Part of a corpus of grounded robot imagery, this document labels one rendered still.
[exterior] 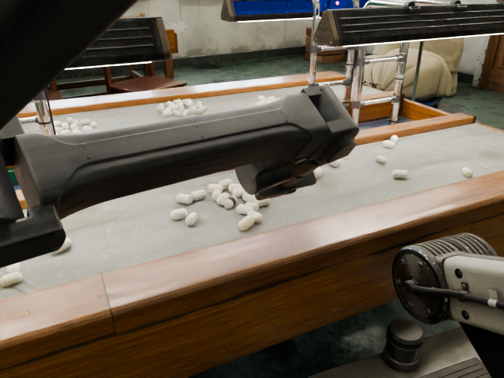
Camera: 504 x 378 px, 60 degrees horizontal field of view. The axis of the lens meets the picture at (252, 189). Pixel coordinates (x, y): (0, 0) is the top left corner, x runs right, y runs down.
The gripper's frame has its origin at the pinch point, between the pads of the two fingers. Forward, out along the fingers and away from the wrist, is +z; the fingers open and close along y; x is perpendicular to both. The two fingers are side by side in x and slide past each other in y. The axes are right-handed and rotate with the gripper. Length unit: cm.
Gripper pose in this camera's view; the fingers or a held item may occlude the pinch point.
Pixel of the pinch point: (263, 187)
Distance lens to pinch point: 76.3
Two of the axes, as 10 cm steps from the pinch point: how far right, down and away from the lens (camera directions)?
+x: 2.8, 9.4, -1.9
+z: -3.1, 2.8, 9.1
